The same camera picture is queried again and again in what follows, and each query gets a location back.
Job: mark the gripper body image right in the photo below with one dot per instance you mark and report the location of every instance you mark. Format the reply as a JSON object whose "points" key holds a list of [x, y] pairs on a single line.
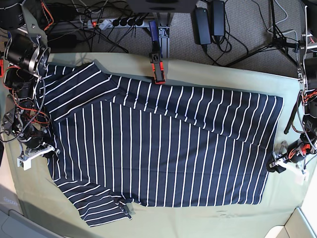
{"points": [[294, 155]]}

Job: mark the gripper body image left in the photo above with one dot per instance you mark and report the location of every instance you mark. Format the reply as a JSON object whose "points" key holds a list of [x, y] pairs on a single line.
{"points": [[35, 143]]}

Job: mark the navy white striped T-shirt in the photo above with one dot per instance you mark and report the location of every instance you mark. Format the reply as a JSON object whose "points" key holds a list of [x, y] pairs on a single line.
{"points": [[121, 140]]}

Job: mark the robot arm image left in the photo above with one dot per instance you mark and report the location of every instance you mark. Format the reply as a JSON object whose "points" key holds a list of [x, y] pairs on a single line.
{"points": [[27, 54]]}

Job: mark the light green table cloth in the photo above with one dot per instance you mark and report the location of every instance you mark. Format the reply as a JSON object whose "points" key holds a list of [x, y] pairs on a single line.
{"points": [[30, 197]]}

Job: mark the black tripod stand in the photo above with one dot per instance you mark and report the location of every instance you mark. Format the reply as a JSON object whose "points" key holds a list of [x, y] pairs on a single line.
{"points": [[296, 52]]}

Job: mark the grey power strip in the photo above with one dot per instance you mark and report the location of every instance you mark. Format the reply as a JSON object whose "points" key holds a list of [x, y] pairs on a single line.
{"points": [[111, 23]]}

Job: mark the blue orange centre clamp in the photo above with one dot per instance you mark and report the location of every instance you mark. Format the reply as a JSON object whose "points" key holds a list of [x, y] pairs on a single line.
{"points": [[155, 55]]}

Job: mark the black power adapter right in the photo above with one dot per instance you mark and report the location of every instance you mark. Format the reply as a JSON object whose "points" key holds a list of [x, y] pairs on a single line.
{"points": [[217, 19]]}

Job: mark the black power adapter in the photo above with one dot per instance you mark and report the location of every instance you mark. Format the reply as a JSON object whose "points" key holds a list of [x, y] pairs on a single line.
{"points": [[201, 28], [217, 19]]}

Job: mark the black power adapter left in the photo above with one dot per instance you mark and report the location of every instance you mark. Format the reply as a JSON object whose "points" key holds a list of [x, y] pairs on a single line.
{"points": [[201, 28]]}

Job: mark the black box under table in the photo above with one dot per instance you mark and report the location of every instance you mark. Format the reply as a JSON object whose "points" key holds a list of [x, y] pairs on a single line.
{"points": [[179, 6]]}

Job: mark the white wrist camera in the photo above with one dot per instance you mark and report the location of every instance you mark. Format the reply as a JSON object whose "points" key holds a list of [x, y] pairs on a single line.
{"points": [[301, 175], [24, 163]]}

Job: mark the aluminium profile post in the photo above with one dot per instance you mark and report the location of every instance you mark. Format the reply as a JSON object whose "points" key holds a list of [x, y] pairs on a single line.
{"points": [[163, 20]]}

